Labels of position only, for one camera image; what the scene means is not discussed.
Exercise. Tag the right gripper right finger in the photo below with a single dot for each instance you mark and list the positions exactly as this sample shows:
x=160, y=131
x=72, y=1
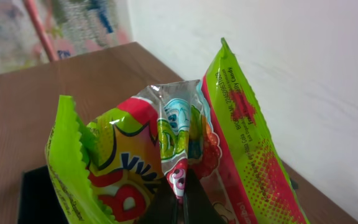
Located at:
x=197, y=207

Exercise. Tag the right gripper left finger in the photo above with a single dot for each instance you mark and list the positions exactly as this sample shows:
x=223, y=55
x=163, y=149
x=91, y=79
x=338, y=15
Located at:
x=163, y=208

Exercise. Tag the green Haribo gummy bag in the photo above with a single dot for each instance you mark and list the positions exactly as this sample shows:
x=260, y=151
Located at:
x=108, y=171

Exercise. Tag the dark green box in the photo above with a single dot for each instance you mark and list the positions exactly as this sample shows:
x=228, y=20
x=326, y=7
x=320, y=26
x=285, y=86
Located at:
x=38, y=203

